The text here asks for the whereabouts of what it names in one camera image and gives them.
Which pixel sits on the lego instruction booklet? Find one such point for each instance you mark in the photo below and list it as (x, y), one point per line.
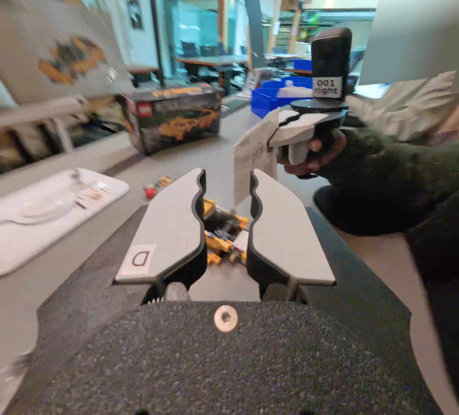
(53, 27)

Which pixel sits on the black pole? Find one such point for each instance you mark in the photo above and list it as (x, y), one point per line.
(154, 27)

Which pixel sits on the lego sticker sheet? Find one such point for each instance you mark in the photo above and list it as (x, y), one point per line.
(95, 192)

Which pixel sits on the black flag panel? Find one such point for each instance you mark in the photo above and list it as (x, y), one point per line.
(251, 17)

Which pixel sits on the yellow lego car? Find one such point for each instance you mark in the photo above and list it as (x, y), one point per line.
(218, 239)

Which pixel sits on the white paper bag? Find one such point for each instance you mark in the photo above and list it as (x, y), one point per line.
(251, 156)

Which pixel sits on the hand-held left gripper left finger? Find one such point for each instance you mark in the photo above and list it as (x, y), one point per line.
(168, 235)

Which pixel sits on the blue plastic bin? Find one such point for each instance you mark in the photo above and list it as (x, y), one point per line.
(303, 64)
(269, 103)

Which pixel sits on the person's right hand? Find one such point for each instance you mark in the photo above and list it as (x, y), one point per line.
(315, 167)

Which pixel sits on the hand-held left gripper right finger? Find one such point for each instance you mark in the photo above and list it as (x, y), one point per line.
(290, 239)

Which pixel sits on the white papers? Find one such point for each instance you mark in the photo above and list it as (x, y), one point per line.
(294, 89)

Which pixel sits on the white book stand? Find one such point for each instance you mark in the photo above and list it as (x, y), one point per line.
(36, 235)

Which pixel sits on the black lego set box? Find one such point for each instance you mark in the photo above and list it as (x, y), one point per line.
(172, 124)

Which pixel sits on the long office desk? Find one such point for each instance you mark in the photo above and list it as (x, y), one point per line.
(211, 61)

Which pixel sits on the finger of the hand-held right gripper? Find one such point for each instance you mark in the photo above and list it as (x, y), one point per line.
(292, 134)
(308, 118)

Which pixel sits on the red lego minifigure piece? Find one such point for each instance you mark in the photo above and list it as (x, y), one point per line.
(150, 192)

